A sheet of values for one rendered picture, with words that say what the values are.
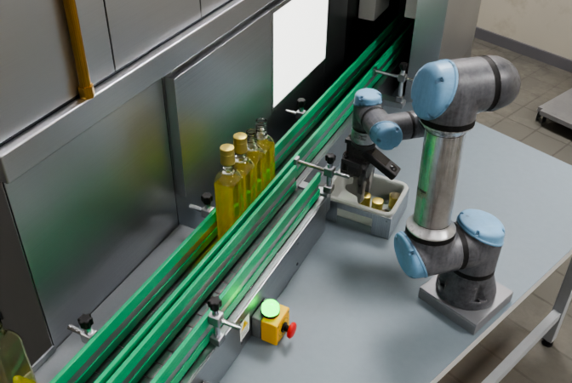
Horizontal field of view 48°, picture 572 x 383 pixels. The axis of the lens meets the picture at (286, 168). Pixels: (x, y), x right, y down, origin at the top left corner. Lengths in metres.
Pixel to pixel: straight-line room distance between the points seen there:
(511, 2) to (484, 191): 2.94
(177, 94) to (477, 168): 1.15
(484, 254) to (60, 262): 0.96
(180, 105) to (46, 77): 0.41
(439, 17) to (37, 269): 1.64
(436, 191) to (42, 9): 0.87
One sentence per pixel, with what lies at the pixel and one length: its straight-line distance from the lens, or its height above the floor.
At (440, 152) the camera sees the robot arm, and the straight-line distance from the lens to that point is 1.39.
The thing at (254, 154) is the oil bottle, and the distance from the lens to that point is 1.62.
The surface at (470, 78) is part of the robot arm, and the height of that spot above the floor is 1.41.
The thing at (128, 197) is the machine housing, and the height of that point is 1.09.
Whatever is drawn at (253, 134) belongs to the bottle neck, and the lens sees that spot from 1.60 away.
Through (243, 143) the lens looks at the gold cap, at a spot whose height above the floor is 1.15.
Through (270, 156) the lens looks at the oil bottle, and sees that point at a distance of 1.69.
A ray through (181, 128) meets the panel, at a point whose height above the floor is 1.18.
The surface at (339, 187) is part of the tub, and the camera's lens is 2.00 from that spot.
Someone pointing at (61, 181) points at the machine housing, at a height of 1.25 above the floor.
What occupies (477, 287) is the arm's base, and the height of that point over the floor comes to 0.85.
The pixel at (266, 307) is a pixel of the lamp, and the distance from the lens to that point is 1.55.
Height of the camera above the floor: 2.00
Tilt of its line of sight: 36 degrees down
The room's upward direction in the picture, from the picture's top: 1 degrees clockwise
